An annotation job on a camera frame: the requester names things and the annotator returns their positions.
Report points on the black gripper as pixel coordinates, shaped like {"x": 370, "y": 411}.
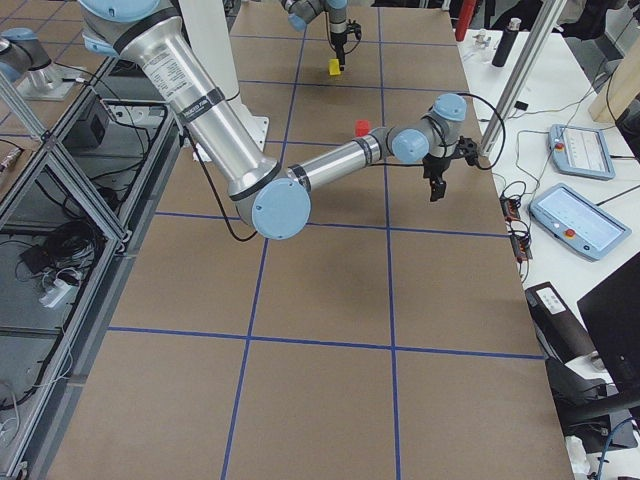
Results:
{"x": 432, "y": 170}
{"x": 338, "y": 38}

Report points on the yellow foam block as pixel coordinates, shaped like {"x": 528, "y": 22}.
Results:
{"x": 334, "y": 67}

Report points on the red foam block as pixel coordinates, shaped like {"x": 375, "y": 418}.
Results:
{"x": 362, "y": 127}

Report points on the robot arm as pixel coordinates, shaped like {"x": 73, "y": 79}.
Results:
{"x": 182, "y": 47}
{"x": 302, "y": 12}

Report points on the near teach pendant tablet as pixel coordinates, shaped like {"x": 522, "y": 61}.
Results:
{"x": 577, "y": 222}

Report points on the teach pendant tablet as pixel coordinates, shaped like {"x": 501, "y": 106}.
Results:
{"x": 577, "y": 222}
{"x": 580, "y": 151}

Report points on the red bottle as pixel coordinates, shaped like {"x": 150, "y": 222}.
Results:
{"x": 465, "y": 17}

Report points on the far teach pendant tablet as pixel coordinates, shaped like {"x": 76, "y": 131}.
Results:
{"x": 580, "y": 151}

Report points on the black thermos bottle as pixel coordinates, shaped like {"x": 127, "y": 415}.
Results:
{"x": 506, "y": 42}

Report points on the black computer monitor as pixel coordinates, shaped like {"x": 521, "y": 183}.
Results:
{"x": 590, "y": 409}

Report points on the black power adapter box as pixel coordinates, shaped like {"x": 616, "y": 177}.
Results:
{"x": 90, "y": 128}

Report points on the white power strip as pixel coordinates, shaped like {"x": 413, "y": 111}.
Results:
{"x": 55, "y": 294}

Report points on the aluminium frame post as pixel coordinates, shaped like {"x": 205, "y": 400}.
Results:
{"x": 535, "y": 42}

